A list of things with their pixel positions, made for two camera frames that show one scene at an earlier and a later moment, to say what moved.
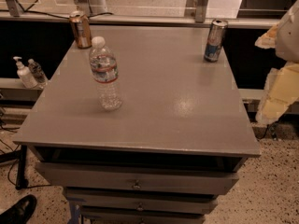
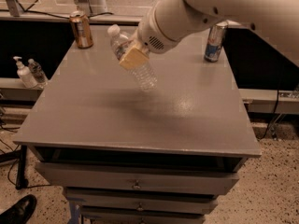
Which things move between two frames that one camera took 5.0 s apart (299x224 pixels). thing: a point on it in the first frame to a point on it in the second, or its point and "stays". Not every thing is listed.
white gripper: x=289 y=35 to x=149 y=36
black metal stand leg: x=22 y=183 stays
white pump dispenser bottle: x=24 y=75 stays
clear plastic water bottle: x=103 y=65 to x=141 y=73
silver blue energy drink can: x=215 y=40 stays
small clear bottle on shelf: x=37 y=72 stays
